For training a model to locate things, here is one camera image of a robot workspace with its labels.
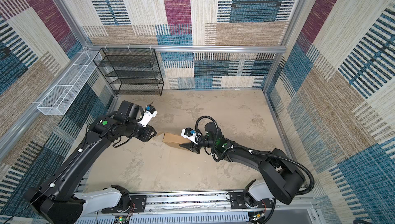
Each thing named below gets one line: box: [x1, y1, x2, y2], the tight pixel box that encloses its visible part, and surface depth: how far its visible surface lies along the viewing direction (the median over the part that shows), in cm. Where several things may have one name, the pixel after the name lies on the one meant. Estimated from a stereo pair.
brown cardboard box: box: [162, 132, 192, 148], surface depth 79 cm
